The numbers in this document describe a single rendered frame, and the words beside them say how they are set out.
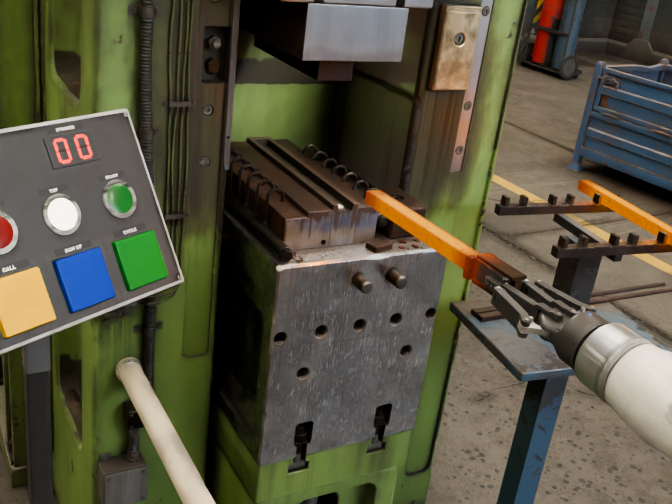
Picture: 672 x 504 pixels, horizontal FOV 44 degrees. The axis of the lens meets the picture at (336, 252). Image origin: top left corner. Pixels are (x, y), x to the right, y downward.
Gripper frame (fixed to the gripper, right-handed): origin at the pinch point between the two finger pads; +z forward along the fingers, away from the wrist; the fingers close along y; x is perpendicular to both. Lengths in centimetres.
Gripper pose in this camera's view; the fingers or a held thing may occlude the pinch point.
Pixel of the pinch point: (497, 277)
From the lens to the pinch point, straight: 121.2
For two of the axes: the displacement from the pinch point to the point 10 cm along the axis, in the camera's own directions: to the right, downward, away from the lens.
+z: -4.7, -4.3, 7.7
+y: 8.7, -1.0, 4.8
